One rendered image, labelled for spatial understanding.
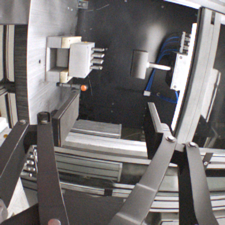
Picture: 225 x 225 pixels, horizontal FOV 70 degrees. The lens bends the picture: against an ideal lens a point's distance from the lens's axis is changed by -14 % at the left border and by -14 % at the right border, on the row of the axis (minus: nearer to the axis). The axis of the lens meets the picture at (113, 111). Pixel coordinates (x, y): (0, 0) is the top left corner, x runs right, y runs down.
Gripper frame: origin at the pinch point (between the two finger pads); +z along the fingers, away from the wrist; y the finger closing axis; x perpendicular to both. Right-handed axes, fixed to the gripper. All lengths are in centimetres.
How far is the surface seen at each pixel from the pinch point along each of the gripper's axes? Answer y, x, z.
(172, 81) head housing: 16.7, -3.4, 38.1
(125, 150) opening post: 4.2, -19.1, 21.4
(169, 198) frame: 21.8, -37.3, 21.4
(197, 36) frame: 16.9, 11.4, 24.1
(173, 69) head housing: 16.6, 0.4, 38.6
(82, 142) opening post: -6.9, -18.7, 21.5
